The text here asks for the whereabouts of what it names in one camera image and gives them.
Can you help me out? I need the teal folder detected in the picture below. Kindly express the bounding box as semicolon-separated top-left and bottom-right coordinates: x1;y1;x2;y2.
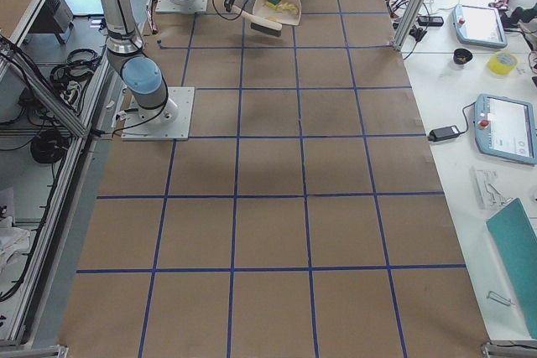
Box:
487;199;536;339

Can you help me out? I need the green yellow sponge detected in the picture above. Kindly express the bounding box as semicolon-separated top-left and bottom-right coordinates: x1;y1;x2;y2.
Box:
264;0;282;10

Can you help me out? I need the beige hand brush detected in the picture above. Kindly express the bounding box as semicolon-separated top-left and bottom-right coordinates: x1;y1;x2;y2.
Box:
232;5;283;37

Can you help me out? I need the blue teach pendant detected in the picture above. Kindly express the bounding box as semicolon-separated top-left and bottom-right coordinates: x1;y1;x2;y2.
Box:
452;4;508;49
474;94;536;166

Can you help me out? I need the yellow tape roll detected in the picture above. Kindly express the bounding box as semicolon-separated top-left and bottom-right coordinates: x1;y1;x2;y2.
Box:
487;51;518;75

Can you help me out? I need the blue teach pendant near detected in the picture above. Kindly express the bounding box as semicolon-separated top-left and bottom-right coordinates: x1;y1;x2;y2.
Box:
474;94;536;166

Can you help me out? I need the black power adapter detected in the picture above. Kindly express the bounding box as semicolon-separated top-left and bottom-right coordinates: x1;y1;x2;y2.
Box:
427;125;461;143

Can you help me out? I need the blue teach pendant far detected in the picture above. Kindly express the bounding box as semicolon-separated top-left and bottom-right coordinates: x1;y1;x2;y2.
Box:
452;4;508;49

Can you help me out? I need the beige plastic dustpan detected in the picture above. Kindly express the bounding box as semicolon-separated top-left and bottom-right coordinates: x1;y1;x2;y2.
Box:
253;0;302;26

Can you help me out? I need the toy croissant bread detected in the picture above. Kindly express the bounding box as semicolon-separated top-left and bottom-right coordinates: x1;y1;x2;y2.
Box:
275;1;299;15

